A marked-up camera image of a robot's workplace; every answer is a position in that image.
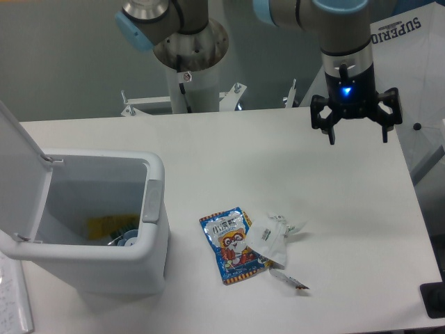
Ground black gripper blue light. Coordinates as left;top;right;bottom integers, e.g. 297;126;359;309
309;48;403;145

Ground white wrapper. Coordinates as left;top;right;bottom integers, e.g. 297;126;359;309
245;212;307;269

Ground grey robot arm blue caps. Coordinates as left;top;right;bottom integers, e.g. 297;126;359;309
115;1;403;141

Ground white trash can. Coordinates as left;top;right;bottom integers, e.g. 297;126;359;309
1;150;170;295

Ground white trash can lid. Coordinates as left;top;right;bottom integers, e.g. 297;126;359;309
1;104;53;241

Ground white superior umbrella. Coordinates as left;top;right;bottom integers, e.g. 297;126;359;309
299;1;445;185

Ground blue cartoon snack bag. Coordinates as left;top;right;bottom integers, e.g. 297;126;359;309
199;207;270;285

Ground yellow snack wrapper torn strip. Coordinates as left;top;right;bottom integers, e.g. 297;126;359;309
243;208;310;291

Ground black device at table edge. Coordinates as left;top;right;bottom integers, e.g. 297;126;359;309
420;282;444;319

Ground blue cup inside bin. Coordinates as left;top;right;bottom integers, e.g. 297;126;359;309
117;230;138;246

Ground yellow wrapper inside bin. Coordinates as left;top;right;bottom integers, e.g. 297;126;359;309
86;214;140;240

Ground paper sheet in sleeve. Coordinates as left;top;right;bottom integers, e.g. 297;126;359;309
1;253;34;333

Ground white metal base bracket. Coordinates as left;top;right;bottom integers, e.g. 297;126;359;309
121;82;247;117

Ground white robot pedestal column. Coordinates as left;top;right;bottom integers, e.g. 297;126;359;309
153;18;229;97

